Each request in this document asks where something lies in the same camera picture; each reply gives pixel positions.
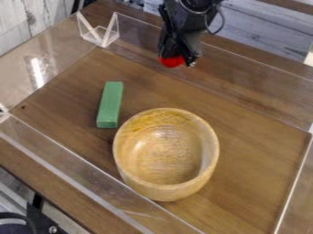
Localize green rectangular block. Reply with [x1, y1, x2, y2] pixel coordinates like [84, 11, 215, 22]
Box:
[96, 81, 123, 129]

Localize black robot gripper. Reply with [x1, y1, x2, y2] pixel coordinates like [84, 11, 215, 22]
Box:
[158, 0, 223, 68]

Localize black clamp mount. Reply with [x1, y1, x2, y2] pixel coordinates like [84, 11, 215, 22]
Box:
[0, 195, 68, 234]

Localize wooden bowl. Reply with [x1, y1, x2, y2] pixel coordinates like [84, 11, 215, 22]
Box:
[112, 108, 220, 202]

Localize red plush strawberry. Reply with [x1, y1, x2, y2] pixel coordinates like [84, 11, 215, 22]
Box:
[159, 56, 184, 69]

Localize clear acrylic tray walls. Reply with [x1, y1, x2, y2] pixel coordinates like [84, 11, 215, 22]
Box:
[0, 14, 313, 234]

